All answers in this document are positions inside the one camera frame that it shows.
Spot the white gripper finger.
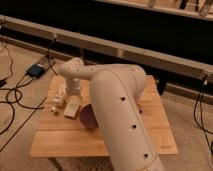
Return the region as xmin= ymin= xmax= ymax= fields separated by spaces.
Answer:
xmin=55 ymin=84 xmax=66 ymax=107
xmin=64 ymin=96 xmax=81 ymax=118

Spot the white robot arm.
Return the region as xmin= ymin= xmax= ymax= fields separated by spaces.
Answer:
xmin=59 ymin=58 xmax=165 ymax=171

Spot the white plastic bottle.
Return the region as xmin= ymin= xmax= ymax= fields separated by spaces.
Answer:
xmin=51 ymin=91 xmax=66 ymax=113

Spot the wooden table board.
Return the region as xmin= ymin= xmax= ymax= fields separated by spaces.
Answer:
xmin=31 ymin=75 xmax=178 ymax=157

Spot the black power adapter box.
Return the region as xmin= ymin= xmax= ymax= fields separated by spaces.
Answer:
xmin=26 ymin=64 xmax=45 ymax=79

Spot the purple bowl with orange handle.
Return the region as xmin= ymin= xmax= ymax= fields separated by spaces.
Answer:
xmin=80 ymin=104 xmax=98 ymax=129

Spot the black floor cable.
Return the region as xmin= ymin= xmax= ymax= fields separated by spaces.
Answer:
xmin=0 ymin=19 xmax=58 ymax=153

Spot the black cable at right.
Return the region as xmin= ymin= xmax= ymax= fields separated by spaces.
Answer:
xmin=193 ymin=74 xmax=213 ymax=158

